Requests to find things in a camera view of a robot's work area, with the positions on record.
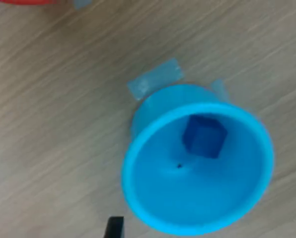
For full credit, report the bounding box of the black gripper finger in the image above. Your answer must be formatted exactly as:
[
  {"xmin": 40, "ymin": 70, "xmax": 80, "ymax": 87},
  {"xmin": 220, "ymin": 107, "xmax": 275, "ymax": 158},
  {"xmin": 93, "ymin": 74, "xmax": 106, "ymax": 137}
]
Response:
[{"xmin": 104, "ymin": 216, "xmax": 125, "ymax": 238}]

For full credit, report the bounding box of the blue cube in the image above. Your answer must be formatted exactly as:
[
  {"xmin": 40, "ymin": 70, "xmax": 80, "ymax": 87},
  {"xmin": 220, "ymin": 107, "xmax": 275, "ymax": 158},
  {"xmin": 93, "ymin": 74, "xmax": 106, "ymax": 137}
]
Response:
[{"xmin": 182, "ymin": 115, "xmax": 228, "ymax": 159}]

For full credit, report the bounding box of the blue plastic cup bin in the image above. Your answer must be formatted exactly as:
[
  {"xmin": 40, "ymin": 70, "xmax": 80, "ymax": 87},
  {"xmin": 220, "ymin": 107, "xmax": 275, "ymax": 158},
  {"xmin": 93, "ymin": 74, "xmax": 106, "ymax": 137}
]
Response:
[{"xmin": 121, "ymin": 83, "xmax": 275, "ymax": 237}]

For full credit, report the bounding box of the red plastic cup bin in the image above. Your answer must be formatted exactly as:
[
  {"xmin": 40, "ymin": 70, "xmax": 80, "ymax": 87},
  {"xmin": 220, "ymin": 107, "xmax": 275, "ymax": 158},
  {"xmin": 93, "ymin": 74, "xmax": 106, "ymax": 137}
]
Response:
[{"xmin": 0, "ymin": 0, "xmax": 57, "ymax": 5}]

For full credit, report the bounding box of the blue tape piece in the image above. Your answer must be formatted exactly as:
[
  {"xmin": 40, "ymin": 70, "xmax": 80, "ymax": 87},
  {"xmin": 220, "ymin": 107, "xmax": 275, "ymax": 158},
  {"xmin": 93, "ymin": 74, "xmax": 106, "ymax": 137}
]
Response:
[
  {"xmin": 210, "ymin": 78, "xmax": 231, "ymax": 104},
  {"xmin": 73, "ymin": 0, "xmax": 94, "ymax": 10},
  {"xmin": 127, "ymin": 58, "xmax": 185, "ymax": 101}
]

